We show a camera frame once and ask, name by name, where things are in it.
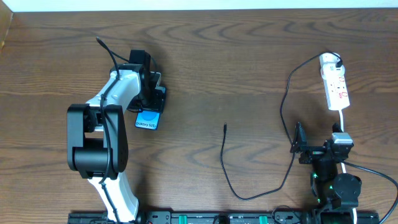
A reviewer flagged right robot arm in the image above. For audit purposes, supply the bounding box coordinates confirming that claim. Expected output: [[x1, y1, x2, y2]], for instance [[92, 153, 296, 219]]
[[290, 123, 362, 223]]

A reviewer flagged black right camera cable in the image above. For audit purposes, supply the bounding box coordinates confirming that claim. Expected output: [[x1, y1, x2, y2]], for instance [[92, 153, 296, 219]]
[[341, 160, 398, 224]]

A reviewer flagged black USB charging cable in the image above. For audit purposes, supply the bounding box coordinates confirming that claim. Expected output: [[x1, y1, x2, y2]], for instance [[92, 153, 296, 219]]
[[220, 51, 343, 201]]

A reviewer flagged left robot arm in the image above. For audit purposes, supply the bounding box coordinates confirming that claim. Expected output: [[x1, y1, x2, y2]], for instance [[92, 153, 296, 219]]
[[67, 50, 167, 223]]

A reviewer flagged white power strip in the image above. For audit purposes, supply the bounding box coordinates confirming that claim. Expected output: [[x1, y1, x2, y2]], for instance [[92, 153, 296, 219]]
[[323, 75, 350, 111]]

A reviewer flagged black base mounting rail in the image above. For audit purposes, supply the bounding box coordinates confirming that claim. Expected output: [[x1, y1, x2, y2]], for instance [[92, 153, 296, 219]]
[[67, 210, 379, 224]]

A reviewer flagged blue Samsung Galaxy smartphone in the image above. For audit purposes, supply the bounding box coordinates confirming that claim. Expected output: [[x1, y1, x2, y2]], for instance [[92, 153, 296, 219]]
[[135, 111, 160, 130]]

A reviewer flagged white power strip cord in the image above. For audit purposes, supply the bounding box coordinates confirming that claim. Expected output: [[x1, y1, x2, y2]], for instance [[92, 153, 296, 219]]
[[338, 108, 358, 224]]

